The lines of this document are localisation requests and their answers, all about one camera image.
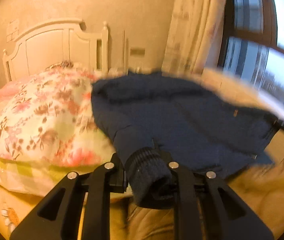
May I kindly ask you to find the embroidered decorative pillow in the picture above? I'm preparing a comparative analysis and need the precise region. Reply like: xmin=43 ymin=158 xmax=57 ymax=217
xmin=46 ymin=60 xmax=74 ymax=70

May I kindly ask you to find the floral pink quilt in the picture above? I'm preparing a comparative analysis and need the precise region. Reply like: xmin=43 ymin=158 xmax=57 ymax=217
xmin=0 ymin=67 xmax=114 ymax=196

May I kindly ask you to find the white standing lamp pole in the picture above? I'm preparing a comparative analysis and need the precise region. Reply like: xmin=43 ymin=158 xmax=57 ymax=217
xmin=122 ymin=30 xmax=129 ymax=72

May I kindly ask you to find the patterned cream curtain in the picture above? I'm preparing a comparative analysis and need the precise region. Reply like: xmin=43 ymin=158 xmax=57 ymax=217
xmin=162 ymin=0 xmax=226 ymax=74

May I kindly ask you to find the navy blue puffer jacket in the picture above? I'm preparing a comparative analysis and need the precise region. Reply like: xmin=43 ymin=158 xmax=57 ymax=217
xmin=91 ymin=73 xmax=276 ymax=209

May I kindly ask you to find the grey wall socket panel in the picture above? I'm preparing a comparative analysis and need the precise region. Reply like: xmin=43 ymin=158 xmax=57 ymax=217
xmin=130 ymin=47 xmax=145 ymax=57

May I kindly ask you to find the dark framed window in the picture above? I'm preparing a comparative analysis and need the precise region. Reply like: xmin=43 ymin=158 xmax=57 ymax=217
xmin=218 ymin=0 xmax=284 ymax=107

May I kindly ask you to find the cream wooden headboard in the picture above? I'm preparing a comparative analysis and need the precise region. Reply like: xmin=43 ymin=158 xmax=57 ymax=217
xmin=2 ymin=18 xmax=109 ymax=82

